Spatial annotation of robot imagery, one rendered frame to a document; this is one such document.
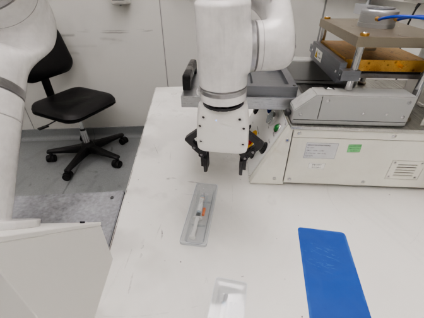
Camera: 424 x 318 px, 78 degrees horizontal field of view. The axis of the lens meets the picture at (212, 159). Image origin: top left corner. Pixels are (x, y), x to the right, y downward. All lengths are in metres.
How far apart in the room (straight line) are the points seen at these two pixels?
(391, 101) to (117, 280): 0.66
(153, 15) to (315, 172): 1.75
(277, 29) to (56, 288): 0.46
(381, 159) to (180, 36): 1.74
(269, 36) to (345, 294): 0.45
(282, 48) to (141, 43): 1.85
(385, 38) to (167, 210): 0.58
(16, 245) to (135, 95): 2.09
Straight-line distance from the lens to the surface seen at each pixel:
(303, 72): 0.89
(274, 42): 0.43
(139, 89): 2.32
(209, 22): 0.42
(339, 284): 0.57
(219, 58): 0.42
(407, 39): 0.68
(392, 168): 0.78
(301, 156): 0.68
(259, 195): 0.68
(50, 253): 0.38
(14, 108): 0.47
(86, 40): 2.31
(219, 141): 0.51
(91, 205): 0.71
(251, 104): 0.65
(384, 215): 0.74
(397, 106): 0.70
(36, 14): 0.57
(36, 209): 0.77
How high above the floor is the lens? 1.21
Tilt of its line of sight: 35 degrees down
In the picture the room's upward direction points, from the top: straight up
